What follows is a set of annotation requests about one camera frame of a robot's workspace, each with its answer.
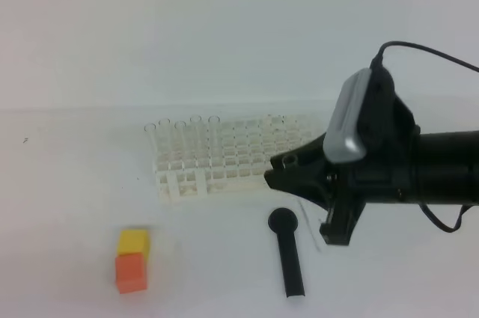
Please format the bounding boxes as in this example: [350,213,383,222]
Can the clear glass test tube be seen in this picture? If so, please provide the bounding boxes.
[281,153,323,251]

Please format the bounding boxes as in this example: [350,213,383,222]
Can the yellow foam cube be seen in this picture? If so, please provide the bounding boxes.
[117,229,150,260]

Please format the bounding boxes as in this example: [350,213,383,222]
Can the clear test tube far left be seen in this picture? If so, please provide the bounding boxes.
[144,123,159,161]

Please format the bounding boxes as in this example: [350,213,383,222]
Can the black right camera cable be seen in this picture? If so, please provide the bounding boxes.
[370,41,479,233]

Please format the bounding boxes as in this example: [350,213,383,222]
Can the orange foam cube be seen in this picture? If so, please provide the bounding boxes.
[115,253,147,294]

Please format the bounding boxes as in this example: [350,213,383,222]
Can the white plastic test tube rack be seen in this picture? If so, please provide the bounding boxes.
[153,114,322,204]

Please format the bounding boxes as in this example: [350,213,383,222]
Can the black plastic scoop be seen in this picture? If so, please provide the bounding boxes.
[268,207,305,298]

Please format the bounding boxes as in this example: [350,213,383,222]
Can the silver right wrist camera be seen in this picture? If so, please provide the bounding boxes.
[323,67,395,164]

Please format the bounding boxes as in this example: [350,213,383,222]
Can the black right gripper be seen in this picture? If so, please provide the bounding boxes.
[264,93,418,245]

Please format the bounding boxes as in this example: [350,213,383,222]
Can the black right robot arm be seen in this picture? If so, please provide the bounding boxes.
[264,84,478,245]

